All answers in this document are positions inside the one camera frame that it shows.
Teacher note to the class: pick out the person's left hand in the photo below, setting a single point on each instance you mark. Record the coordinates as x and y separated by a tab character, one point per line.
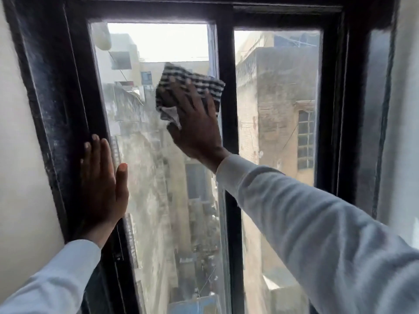
101	192

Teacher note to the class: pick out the person's right hand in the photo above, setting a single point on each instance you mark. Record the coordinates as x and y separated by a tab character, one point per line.
196	127

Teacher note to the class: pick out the checked cloth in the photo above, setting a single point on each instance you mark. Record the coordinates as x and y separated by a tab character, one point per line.
172	73

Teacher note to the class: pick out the black-framed window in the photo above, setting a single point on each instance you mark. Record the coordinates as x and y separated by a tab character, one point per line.
163	199

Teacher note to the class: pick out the person's right forearm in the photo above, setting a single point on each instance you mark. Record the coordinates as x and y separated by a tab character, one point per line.
311	232

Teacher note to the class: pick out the person's left forearm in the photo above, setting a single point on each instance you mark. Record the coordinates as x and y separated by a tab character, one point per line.
55	277

